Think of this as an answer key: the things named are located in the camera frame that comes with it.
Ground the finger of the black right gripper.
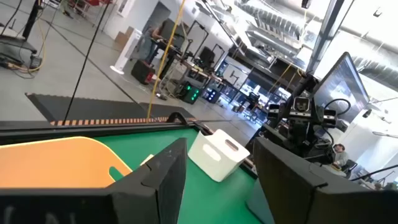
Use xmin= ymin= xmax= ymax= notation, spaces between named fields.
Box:
xmin=322 ymin=109 xmax=338 ymax=128
xmin=267 ymin=105 xmax=280 ymax=121

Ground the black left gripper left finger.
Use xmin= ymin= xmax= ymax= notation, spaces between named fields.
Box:
xmin=0 ymin=138 xmax=188 ymax=224

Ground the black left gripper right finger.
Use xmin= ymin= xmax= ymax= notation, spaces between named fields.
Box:
xmin=253 ymin=138 xmax=398 ymax=224

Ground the small natural wood block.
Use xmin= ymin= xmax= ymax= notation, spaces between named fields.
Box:
xmin=139 ymin=154 xmax=155 ymax=167

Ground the large black monitor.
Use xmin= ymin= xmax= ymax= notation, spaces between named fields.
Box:
xmin=312 ymin=52 xmax=371 ymax=124

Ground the person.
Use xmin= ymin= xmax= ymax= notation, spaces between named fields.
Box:
xmin=331 ymin=143 xmax=351 ymax=169
xmin=144 ymin=20 xmax=169 ymax=65

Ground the computer with blue lights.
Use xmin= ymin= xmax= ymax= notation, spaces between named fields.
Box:
xmin=203 ymin=88 xmax=220 ymax=104

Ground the grey metal pillar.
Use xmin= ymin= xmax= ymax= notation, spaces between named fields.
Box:
xmin=305 ymin=0 xmax=346 ymax=75

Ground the computer with green lights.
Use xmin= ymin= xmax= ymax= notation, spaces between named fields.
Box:
xmin=181 ymin=81 xmax=201 ymax=105

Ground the orange plastic bin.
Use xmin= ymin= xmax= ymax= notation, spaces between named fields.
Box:
xmin=0 ymin=136 xmax=134 ymax=189

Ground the black striped floor mat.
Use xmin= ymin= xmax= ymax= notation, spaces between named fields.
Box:
xmin=25 ymin=92 xmax=196 ymax=127

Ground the black box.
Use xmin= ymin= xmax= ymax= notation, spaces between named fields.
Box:
xmin=131 ymin=59 xmax=155 ymax=85

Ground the white tower appliance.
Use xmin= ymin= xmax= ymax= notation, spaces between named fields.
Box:
xmin=109 ymin=27 xmax=142 ymax=75

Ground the black looped cable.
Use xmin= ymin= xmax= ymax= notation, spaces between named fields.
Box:
xmin=324 ymin=98 xmax=352 ymax=118

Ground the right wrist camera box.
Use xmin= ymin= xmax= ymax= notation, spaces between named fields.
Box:
xmin=292 ymin=96 xmax=312 ymax=118

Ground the yellow hanging cable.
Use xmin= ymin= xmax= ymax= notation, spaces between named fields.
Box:
xmin=146 ymin=0 xmax=187 ymax=121

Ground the black hanging cable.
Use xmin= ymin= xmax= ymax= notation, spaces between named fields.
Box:
xmin=62 ymin=0 xmax=111 ymax=126

